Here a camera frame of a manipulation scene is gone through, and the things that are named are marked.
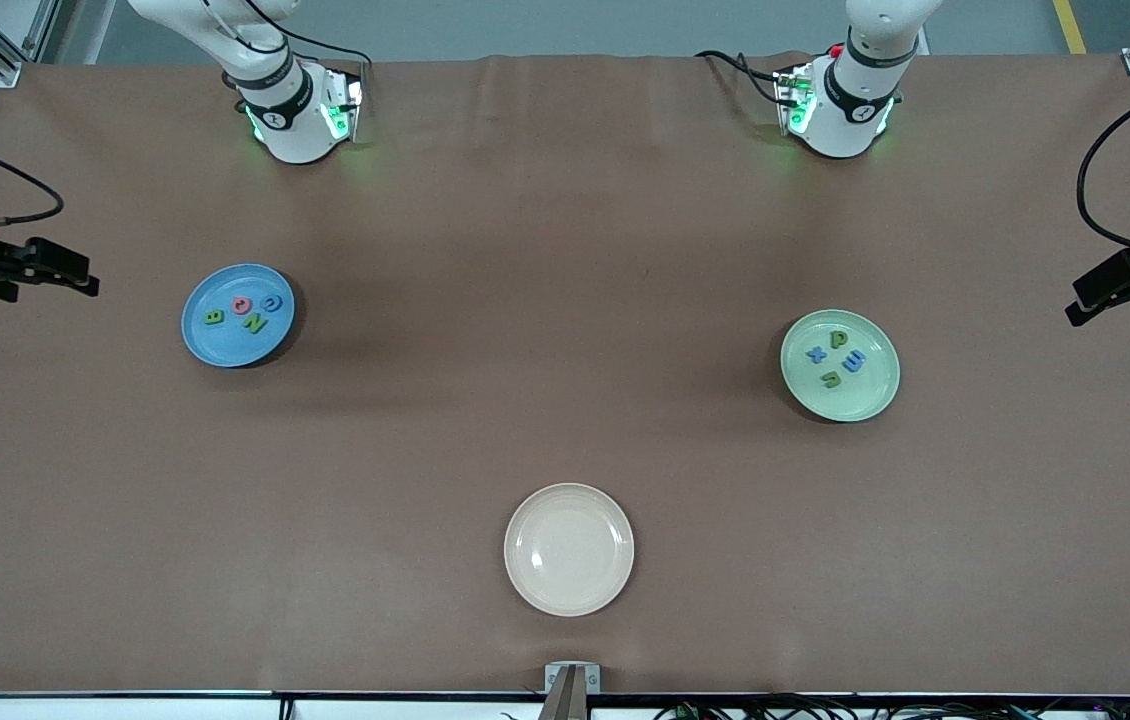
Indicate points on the blue letter m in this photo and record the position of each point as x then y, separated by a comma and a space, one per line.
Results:
854, 361

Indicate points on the brown table cover mat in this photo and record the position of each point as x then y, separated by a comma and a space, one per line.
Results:
225, 500

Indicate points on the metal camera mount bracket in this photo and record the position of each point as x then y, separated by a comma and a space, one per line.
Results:
572, 678

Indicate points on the blue letter x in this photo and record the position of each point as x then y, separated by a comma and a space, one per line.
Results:
815, 353

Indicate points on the green letter B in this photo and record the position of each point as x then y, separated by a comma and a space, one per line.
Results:
214, 317

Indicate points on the blue plate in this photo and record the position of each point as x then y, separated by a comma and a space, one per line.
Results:
225, 345

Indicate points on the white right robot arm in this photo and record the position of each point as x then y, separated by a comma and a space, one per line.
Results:
290, 120

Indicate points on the red letter Q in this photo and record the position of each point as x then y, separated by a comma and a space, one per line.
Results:
242, 305

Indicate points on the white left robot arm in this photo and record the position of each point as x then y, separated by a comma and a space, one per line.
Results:
845, 110

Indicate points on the green letter p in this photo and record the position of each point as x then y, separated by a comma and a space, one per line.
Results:
838, 340

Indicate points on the green uppercase letter N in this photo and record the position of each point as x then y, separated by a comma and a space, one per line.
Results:
255, 323

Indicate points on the green plate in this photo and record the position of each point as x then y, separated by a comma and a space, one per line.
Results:
865, 395

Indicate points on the blue letter G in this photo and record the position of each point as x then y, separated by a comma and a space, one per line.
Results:
272, 302

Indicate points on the beige plate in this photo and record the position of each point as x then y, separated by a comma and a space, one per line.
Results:
569, 549

